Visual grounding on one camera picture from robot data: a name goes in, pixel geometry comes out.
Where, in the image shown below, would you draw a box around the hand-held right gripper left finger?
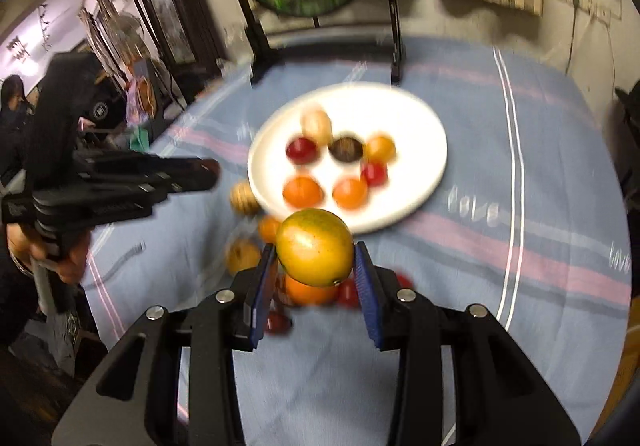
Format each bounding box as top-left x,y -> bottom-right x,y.
50,243 -> 279,446

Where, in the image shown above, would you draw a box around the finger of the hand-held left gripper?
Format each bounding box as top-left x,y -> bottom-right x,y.
32,185 -> 173,223
75,151 -> 221,194

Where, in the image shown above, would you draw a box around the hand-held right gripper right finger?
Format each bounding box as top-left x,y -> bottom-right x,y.
353,242 -> 583,446

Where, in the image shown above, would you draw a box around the large orange tangerine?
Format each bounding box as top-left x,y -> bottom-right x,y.
284,273 -> 340,305

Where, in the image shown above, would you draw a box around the tan speckled passion fruit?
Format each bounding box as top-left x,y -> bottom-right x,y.
230,181 -> 260,215

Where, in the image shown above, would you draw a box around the small orange tangerine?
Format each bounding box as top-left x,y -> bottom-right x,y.
257,216 -> 282,244

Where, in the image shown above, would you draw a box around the yellow green plum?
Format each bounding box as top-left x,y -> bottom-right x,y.
275,208 -> 355,287

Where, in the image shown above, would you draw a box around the pale tan passion fruit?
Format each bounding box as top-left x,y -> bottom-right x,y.
301,110 -> 333,145

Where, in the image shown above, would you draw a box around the yellow orange tangerine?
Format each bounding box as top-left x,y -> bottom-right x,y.
364,136 -> 397,164

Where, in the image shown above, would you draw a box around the white plate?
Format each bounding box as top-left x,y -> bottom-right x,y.
247,82 -> 448,234

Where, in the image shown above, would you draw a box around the person's left hand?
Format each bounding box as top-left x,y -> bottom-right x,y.
7,226 -> 92,284

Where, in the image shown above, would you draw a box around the pink plastic bag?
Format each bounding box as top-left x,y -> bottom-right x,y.
125,76 -> 151,131

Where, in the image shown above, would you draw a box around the blue plaid tablecloth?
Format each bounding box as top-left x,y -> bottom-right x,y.
80,36 -> 632,446

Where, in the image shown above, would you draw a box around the wall sockets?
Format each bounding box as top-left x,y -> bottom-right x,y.
549,0 -> 613,24

